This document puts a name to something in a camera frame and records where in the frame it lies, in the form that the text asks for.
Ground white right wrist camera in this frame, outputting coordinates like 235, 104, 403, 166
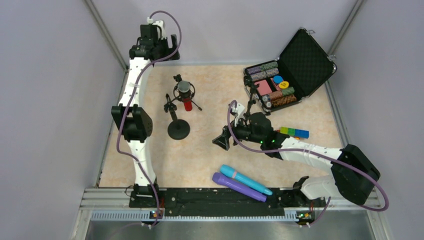
230, 102, 245, 127

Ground lime green toy brick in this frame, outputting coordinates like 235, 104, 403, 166
279, 126, 289, 135

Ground orange black chip stack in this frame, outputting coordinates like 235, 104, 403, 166
265, 94, 297, 109

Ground shock mount tripod stand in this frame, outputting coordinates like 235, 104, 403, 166
164, 74, 203, 113

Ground cyan toy microphone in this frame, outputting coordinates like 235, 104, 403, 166
220, 164, 273, 196

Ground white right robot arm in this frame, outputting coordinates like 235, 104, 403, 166
212, 113, 381, 205

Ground blue round dealer chip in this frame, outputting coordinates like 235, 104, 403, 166
272, 75, 284, 85

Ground yellow round dealer chip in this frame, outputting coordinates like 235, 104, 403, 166
278, 81, 290, 90

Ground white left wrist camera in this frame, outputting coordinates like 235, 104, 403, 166
146, 17, 166, 39

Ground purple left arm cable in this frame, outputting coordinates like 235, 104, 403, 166
115, 10, 182, 229

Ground blue toy brick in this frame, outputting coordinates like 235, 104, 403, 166
294, 129, 310, 139

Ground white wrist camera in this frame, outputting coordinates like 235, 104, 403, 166
146, 17, 166, 39
230, 102, 245, 127

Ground red playing card deck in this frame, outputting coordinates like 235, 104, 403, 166
254, 79, 273, 96

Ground black poker chip case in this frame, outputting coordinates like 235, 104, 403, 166
243, 27, 337, 115

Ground purple toy microphone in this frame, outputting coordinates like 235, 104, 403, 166
212, 172, 267, 202

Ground purple chip stack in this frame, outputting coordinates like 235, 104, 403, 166
246, 66, 263, 75

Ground black round base stand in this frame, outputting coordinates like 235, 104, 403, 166
164, 93, 191, 140

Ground red white chip stack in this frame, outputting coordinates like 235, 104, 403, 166
261, 91, 284, 102

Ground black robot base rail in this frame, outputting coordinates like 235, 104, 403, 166
129, 186, 326, 217

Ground red glitter microphone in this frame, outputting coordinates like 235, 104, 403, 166
177, 80, 193, 112

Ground green chip stack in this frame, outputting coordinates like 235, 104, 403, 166
281, 86, 295, 97

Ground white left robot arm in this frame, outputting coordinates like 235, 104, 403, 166
111, 20, 180, 199

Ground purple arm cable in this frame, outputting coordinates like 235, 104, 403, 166
115, 10, 182, 229
227, 99, 390, 228

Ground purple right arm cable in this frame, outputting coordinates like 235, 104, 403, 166
227, 99, 390, 228

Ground black tripod mic stand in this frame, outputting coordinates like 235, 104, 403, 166
243, 75, 257, 120

